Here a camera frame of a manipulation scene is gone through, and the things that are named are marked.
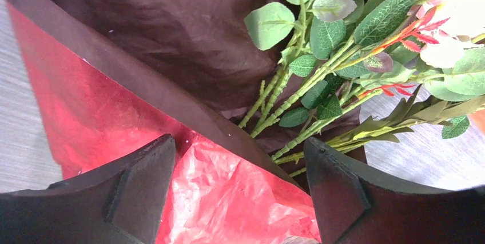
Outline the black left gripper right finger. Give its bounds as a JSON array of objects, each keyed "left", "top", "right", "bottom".
[{"left": 304, "top": 138, "right": 484, "bottom": 243}]

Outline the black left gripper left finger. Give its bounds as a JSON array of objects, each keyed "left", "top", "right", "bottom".
[{"left": 1, "top": 134, "right": 176, "bottom": 243}]

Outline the red wrapping paper sheet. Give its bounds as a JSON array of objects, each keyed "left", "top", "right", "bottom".
[{"left": 0, "top": 0, "right": 368, "bottom": 244}]

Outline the pink flower bouquet red wrap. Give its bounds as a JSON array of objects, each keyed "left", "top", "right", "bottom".
[{"left": 239, "top": 0, "right": 484, "bottom": 165}]

